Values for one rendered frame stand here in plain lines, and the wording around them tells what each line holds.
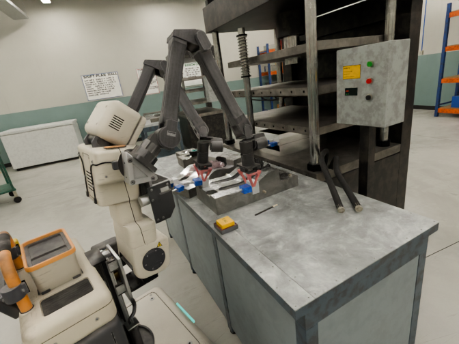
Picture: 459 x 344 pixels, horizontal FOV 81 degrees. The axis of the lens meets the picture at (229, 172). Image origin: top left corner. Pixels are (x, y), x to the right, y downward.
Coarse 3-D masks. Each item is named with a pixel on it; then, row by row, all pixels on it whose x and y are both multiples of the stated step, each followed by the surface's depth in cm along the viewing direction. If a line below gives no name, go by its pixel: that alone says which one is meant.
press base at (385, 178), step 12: (396, 156) 199; (384, 168) 196; (396, 168) 203; (324, 180) 170; (336, 180) 174; (348, 180) 180; (384, 180) 199; (396, 180) 207; (384, 192) 203; (396, 192) 211
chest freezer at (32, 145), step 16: (16, 128) 655; (32, 128) 622; (48, 128) 635; (64, 128) 646; (16, 144) 620; (32, 144) 631; (48, 144) 643; (64, 144) 655; (16, 160) 628; (32, 160) 640; (48, 160) 652
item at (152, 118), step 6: (144, 114) 620; (150, 114) 588; (156, 114) 569; (150, 120) 513; (156, 120) 516; (144, 126) 490; (150, 126) 494; (156, 126) 499; (144, 132) 494; (180, 132) 518; (144, 138) 584; (180, 144) 526; (162, 150) 590; (168, 150) 582; (174, 150) 574; (180, 150) 566; (162, 156) 537
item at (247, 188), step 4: (248, 180) 122; (252, 180) 121; (244, 184) 121; (248, 184) 120; (256, 184) 119; (240, 188) 120; (244, 188) 117; (248, 188) 118; (252, 188) 118; (256, 188) 120; (232, 192) 116; (236, 192) 117; (244, 192) 118; (248, 192) 118; (252, 192) 119; (256, 192) 120
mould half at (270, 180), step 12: (264, 168) 142; (276, 168) 162; (216, 180) 148; (240, 180) 144; (264, 180) 137; (276, 180) 140; (288, 180) 144; (204, 192) 137; (228, 192) 130; (240, 192) 131; (276, 192) 142; (216, 204) 126; (228, 204) 130; (240, 204) 133
